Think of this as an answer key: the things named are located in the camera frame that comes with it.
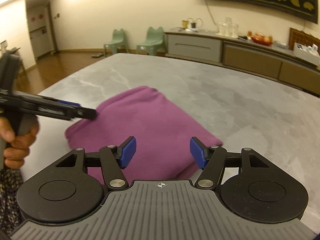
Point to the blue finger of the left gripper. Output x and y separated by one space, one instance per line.
68 104
81 112

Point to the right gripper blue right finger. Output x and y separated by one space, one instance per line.
210 160

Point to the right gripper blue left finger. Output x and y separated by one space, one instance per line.
113 160

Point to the purple garment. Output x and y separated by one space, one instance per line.
162 131

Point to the left hand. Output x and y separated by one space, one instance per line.
20 144

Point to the left green plastic chair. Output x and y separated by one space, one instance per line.
119 40

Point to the green plastic chair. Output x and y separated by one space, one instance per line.
155 41
119 40

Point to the right green plastic chair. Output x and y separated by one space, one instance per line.
155 41

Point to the grey brown sideboard cabinet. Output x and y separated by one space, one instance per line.
270 62

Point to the red fruit bowl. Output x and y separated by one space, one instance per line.
265 40

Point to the clear glass cups set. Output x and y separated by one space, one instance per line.
227 28

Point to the glass kettle on sideboard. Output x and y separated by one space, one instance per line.
195 24

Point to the white storage basket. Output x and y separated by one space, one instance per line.
307 53

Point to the brown woven board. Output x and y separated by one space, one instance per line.
298 36

